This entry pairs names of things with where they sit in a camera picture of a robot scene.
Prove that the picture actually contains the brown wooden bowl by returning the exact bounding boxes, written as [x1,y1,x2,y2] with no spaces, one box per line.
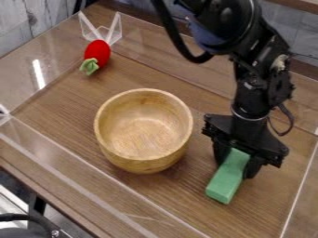
[94,88,194,174]

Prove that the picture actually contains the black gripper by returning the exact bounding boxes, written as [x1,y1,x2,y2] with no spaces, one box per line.
[202,110,290,179]

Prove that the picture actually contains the black cable loop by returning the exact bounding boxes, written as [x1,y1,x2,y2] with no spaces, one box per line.
[0,212,55,238]

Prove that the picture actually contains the clear acrylic tray wall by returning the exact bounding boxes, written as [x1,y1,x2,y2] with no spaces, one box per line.
[0,113,209,238]

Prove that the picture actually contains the green rectangular block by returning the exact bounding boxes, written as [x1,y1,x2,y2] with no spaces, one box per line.
[205,149,250,205]

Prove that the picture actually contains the clear acrylic corner bracket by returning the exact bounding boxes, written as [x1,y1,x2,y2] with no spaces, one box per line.
[79,11,122,46]

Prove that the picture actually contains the black table leg bracket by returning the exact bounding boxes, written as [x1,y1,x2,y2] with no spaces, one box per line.
[27,193,84,238]

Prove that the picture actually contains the red plush radish toy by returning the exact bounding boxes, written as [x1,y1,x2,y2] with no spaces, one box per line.
[79,39,111,75]

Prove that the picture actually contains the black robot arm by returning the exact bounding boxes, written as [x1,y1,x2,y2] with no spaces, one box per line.
[150,0,294,179]

